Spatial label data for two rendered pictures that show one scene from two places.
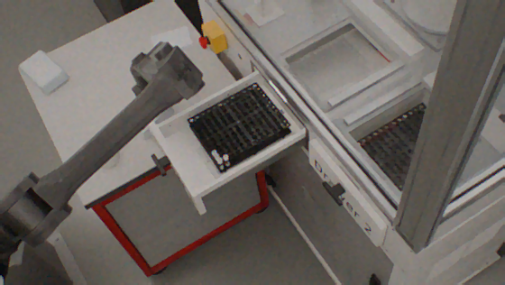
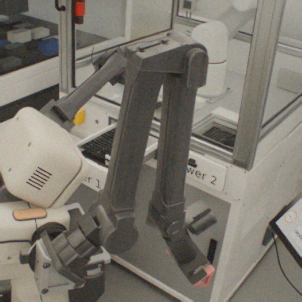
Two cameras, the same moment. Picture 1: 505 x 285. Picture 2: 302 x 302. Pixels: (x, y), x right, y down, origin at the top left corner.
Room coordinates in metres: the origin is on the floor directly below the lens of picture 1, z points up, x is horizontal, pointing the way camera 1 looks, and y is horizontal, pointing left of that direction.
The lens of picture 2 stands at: (-0.58, 0.80, 1.86)
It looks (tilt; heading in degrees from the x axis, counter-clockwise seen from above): 31 degrees down; 326
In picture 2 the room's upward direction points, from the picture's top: 4 degrees clockwise
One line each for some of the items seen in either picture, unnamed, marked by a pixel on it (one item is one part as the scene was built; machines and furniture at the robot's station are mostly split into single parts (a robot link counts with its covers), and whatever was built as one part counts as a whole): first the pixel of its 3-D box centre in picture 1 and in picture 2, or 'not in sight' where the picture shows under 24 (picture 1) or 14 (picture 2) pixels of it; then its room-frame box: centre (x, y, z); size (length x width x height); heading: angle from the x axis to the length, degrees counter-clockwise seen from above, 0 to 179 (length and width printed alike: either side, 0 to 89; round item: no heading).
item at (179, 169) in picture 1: (174, 163); (79, 168); (0.77, 0.20, 0.87); 0.29 x 0.02 x 0.11; 21
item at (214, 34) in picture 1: (214, 37); (75, 115); (1.19, 0.03, 0.88); 0.07 x 0.05 x 0.07; 21
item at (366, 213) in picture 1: (344, 191); (193, 166); (0.59, -0.21, 0.87); 0.29 x 0.02 x 0.11; 21
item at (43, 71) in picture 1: (43, 71); not in sight; (1.28, 0.60, 0.78); 0.15 x 0.10 x 0.04; 35
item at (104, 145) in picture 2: (239, 128); (113, 149); (0.84, 0.01, 0.87); 0.22 x 0.18 x 0.06; 111
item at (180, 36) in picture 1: (171, 41); not in sight; (1.31, 0.17, 0.77); 0.13 x 0.09 x 0.02; 96
